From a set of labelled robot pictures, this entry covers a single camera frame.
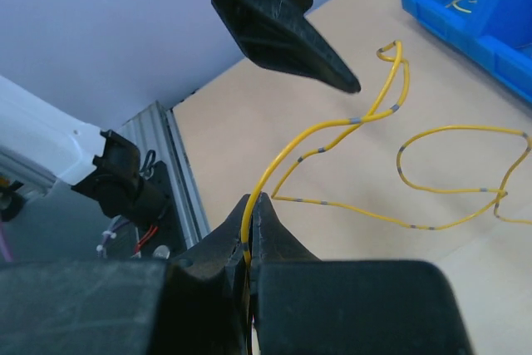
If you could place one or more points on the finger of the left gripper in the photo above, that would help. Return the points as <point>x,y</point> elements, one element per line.
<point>275,35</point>

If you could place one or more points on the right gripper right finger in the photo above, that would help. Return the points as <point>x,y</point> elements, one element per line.
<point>280,283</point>

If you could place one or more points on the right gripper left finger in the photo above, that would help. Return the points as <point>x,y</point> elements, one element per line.
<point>206,299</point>

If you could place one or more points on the aluminium left rail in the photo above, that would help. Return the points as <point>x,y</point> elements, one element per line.
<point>164,164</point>

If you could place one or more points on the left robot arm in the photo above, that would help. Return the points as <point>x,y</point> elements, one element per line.
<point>103,166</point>

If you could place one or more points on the blue bin far left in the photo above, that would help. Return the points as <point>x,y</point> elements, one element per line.
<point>496,34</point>

